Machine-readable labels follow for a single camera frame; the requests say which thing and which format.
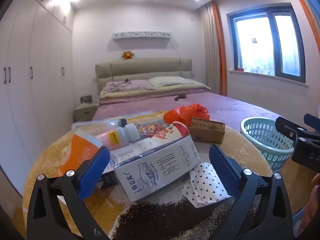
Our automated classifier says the white wall shelf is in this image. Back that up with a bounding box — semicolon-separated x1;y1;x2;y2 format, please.
112;32;172;40

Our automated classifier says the purple bedspread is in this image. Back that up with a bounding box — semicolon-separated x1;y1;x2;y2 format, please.
92;91;320;135

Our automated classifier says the teal plastic basket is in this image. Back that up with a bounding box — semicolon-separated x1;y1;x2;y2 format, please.
240;117;295;174

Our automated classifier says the orange and white carton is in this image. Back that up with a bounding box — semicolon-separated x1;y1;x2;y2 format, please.
59;127;103;178

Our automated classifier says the dark framed window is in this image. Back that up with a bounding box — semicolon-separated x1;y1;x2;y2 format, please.
226;3;307;83

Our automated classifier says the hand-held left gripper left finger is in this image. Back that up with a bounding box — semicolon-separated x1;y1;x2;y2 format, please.
26;145;112;240

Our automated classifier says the white printed flat box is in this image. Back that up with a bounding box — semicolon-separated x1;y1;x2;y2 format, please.
110;139;160;167

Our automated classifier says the white milk carton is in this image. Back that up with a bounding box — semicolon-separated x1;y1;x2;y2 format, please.
114;135;200;202

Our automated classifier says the beige and orange curtain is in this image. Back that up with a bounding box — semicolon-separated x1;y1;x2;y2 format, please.
201;1;228;97

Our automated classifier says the round yellow rug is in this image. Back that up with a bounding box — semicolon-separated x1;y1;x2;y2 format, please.
22;110;310;240

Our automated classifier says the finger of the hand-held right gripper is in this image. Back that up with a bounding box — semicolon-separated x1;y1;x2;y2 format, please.
275;116;309;143
303;114;320;133

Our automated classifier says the white wardrobe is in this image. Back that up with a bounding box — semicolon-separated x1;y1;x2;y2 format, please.
0;0;75;198

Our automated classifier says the beige upholstered bed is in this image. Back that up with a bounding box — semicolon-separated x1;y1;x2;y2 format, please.
95;58;192;93

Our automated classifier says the white pillow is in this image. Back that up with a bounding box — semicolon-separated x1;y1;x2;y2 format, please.
147;76;193;88

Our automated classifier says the polka dot tissue pack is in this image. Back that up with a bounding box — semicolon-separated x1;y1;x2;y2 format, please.
180;162;234;208

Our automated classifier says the clear plastic bottle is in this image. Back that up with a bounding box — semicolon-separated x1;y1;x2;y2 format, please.
71;118;127;133

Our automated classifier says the beige nightstand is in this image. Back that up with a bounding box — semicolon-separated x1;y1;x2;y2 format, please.
74;102;99;122

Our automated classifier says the purple striped pillow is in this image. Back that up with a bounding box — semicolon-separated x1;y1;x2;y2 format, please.
104;80;157;93

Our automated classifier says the orange plastic bag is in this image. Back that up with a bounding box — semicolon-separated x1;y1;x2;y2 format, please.
163;103;210;125

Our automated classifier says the colourful snack packet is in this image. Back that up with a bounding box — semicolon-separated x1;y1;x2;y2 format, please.
134;122;170;138

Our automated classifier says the person's right hand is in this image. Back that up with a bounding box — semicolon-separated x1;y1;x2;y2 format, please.
294;172;320;232

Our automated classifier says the black packet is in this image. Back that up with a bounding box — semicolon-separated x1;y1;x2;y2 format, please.
96;170;119;189

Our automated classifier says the brown cardboard box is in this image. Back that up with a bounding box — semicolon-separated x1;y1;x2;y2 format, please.
189;117;226;144

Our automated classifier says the black cable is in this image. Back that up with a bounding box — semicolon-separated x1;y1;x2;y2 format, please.
111;79;132;92

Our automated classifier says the red and white paper cup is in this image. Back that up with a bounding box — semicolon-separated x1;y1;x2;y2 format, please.
150;120;190;143

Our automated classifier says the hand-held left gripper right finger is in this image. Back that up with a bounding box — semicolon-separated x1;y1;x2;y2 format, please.
209;144;302;240

